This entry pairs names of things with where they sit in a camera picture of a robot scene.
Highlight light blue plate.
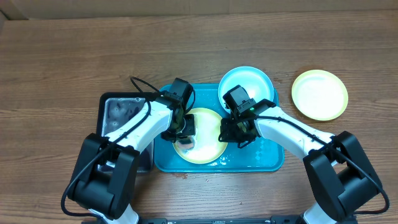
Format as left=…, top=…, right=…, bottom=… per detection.
left=218, top=66, right=275, bottom=113

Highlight teal plastic tray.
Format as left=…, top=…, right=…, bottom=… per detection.
left=154, top=83, right=284, bottom=173

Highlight black water tray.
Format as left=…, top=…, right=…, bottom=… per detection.
left=96, top=92, right=154, bottom=173

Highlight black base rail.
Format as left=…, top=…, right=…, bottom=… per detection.
left=81, top=214, right=358, bottom=224

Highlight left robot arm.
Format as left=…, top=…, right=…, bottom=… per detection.
left=60, top=78, right=195, bottom=223

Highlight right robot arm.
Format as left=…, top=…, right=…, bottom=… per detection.
left=218, top=85, right=390, bottom=223

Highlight yellow plate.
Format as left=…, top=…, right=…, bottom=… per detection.
left=173, top=108, right=228, bottom=164
left=291, top=70, right=348, bottom=121

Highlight pink green sponge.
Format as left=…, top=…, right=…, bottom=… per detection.
left=175, top=137, right=195, bottom=152

